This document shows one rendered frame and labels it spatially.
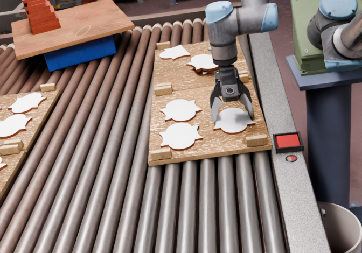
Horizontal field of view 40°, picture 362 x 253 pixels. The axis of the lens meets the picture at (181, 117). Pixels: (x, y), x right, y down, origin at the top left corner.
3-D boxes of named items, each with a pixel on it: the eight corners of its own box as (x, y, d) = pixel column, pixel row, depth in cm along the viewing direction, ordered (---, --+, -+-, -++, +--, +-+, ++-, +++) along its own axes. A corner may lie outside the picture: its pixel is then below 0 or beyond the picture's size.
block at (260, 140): (266, 141, 138) (266, 133, 136) (267, 145, 136) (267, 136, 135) (245, 144, 138) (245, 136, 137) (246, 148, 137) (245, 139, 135)
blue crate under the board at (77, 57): (104, 33, 242) (99, 13, 237) (118, 54, 216) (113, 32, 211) (41, 50, 235) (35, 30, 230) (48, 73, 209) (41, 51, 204)
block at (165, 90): (172, 91, 173) (171, 84, 172) (172, 93, 172) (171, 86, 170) (155, 93, 174) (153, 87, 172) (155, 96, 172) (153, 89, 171)
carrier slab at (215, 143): (251, 83, 172) (251, 79, 172) (272, 149, 137) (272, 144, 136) (153, 98, 175) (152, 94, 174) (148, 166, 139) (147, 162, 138)
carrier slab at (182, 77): (236, 39, 209) (236, 36, 208) (252, 82, 173) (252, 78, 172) (155, 53, 210) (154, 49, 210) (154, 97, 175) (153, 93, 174)
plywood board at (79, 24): (110, 1, 252) (109, -3, 251) (134, 28, 210) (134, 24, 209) (12, 26, 242) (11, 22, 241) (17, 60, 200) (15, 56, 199)
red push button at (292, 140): (297, 138, 141) (297, 133, 140) (300, 149, 136) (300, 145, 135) (276, 140, 141) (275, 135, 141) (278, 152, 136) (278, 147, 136)
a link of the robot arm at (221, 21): (235, 6, 130) (203, 10, 131) (239, 45, 135) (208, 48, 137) (234, -3, 137) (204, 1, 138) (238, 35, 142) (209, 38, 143)
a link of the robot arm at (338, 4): (347, 1, 171) (356, -19, 158) (353, 37, 167) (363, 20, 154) (312, 5, 172) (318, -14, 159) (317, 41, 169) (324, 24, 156)
